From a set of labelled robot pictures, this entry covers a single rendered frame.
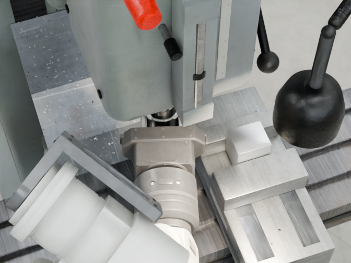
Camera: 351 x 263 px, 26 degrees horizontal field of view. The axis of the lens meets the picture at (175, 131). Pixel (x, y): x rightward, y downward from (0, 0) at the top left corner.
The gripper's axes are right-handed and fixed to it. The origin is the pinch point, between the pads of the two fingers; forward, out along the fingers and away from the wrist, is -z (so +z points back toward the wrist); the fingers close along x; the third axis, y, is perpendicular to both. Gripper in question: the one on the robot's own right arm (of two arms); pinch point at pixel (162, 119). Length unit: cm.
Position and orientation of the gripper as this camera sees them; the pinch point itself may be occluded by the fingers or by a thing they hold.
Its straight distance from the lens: 113.0
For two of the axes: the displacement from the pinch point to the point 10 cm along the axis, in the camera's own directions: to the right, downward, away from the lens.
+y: 0.0, 5.6, 8.3
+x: -10.0, 0.4, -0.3
